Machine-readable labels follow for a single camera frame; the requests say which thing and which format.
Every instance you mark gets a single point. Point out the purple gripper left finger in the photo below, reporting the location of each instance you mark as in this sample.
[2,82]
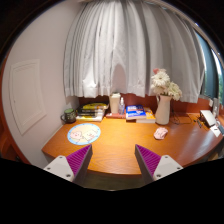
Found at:
[73,167]

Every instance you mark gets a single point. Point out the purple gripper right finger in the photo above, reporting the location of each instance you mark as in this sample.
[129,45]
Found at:
[154,167]

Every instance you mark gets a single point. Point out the pink computer mouse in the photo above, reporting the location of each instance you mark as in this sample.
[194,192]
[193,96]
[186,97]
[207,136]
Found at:
[160,133]

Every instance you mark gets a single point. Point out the round cartoon mouse pad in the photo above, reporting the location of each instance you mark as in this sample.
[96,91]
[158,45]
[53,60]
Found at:
[83,134]

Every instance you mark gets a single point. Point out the yellow book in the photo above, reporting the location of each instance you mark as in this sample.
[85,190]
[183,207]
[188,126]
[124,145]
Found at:
[150,117]

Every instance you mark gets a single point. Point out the dark green mug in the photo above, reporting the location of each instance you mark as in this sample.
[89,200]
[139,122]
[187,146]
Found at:
[69,116]

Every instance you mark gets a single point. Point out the white ceramic vase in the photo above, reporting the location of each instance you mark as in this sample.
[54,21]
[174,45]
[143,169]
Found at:
[162,114]

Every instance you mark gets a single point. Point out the stack of dark books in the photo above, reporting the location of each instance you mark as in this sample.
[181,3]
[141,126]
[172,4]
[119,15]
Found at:
[89,114]

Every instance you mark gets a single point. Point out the blue book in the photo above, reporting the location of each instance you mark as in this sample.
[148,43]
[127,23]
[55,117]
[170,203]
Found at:
[135,112]

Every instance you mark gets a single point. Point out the red thin book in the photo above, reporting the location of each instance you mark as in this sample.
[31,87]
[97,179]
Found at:
[116,116]

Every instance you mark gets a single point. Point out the clear small spray bottle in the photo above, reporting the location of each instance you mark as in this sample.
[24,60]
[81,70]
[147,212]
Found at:
[121,106]

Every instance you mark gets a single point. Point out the white device on desk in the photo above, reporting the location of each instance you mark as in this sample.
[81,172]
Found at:
[208,117]

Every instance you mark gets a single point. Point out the cream plastic container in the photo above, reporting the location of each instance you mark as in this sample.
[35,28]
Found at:
[114,102]

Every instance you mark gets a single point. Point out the white and pink flowers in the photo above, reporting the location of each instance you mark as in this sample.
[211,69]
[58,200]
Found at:
[162,85]

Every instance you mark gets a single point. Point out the white curtain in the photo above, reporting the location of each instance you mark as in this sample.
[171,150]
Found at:
[114,46]

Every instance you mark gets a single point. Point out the window frame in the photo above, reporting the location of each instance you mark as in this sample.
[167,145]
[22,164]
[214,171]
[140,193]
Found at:
[213,83]

